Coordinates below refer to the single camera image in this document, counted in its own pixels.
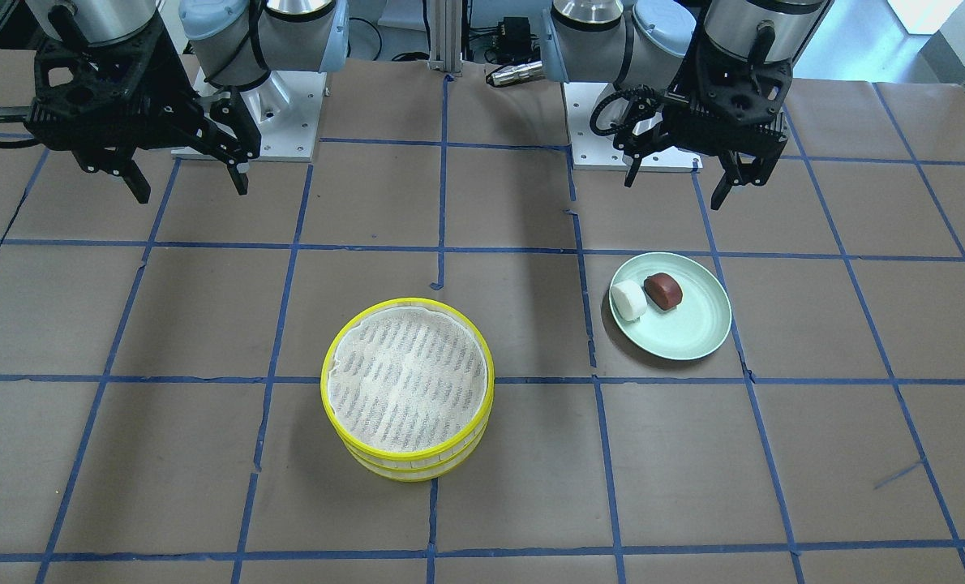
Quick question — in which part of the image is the yellow steamer layer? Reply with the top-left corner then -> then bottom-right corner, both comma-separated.
346,423 -> 487,482
320,298 -> 495,472

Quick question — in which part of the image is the black power adapter box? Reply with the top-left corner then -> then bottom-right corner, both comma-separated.
495,16 -> 532,58

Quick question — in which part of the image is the light green plate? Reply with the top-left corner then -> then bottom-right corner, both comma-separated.
608,252 -> 732,361

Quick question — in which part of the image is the aluminium frame post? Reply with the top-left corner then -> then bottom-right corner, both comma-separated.
424,1 -> 466,78

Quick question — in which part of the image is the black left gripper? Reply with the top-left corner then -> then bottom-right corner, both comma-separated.
612,36 -> 791,211

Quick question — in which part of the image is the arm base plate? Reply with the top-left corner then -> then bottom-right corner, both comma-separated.
563,83 -> 704,173
171,67 -> 327,161

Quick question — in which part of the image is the silver cylindrical connector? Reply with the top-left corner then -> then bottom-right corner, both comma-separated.
485,62 -> 546,88

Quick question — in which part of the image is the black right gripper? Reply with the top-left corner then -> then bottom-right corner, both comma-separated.
27,16 -> 249,204

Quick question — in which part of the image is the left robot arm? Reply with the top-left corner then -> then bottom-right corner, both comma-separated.
539,1 -> 831,210

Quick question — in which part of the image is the white bun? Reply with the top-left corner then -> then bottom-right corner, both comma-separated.
609,280 -> 648,322

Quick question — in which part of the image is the brown bun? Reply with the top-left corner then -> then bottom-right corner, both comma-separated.
642,273 -> 684,311

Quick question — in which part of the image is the yellow top steamer layer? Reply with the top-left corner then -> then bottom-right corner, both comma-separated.
320,298 -> 495,472

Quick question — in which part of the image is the yellow bottom steamer layer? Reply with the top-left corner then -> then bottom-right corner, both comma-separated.
346,423 -> 487,482

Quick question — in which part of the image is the white top steamer cloth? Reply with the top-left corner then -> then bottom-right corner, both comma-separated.
328,307 -> 488,453

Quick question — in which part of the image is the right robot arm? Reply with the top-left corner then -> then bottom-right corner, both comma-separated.
24,1 -> 348,204

